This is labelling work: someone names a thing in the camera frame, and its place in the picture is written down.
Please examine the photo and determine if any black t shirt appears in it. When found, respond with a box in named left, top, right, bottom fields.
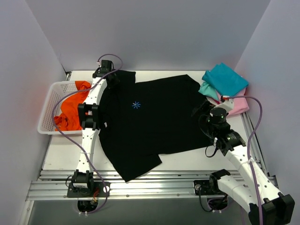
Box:
left=99, top=71, right=211, bottom=182

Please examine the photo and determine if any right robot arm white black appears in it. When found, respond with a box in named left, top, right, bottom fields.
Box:
left=192, top=97, right=295, bottom=225

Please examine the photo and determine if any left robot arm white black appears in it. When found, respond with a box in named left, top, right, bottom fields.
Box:
left=71, top=60, right=118, bottom=196

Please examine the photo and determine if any pink folded t shirt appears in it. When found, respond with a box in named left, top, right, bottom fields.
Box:
left=216, top=88, right=249, bottom=116

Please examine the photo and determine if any mint green folded t shirt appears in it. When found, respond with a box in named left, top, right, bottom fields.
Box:
left=198, top=81, right=219, bottom=101

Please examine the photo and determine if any white plastic basket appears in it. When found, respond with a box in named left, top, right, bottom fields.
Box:
left=37, top=81, right=92, bottom=135

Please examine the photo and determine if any teal folded t shirt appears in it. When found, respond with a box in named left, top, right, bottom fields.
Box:
left=202, top=63, right=249, bottom=96

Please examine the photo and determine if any orange t shirt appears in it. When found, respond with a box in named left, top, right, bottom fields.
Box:
left=54, top=91, right=89, bottom=131

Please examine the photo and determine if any black thin cable loop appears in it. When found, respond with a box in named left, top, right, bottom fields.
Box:
left=198, top=112, right=222, bottom=158

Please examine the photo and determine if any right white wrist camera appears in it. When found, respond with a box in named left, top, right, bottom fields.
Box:
left=214, top=96, right=234, bottom=113

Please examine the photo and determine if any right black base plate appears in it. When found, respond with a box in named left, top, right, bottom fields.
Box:
left=193, top=180, right=225, bottom=195

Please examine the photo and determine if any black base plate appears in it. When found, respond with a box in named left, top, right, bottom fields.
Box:
left=67, top=182, right=110, bottom=198
left=193, top=180, right=225, bottom=195

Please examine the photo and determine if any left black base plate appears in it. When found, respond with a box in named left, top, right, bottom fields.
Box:
left=67, top=182, right=110, bottom=198

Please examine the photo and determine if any aluminium rail frame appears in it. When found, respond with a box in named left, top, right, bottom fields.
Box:
left=18, top=112, right=288, bottom=225

